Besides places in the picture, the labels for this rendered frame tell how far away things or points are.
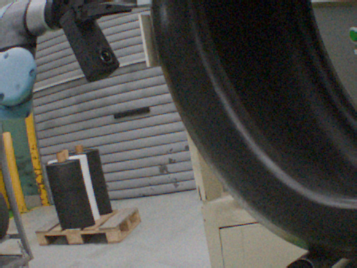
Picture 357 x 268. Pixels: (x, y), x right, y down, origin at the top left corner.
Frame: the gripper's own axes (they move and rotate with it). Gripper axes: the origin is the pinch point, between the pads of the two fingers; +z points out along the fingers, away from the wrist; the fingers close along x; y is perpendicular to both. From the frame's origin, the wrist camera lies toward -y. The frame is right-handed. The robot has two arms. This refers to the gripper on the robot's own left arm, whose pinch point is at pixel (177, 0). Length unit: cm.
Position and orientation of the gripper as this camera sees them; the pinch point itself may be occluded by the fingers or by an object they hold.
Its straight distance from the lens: 107.1
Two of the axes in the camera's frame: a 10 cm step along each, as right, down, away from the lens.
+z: 8.1, 0.0, -5.8
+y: -0.9, -9.9, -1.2
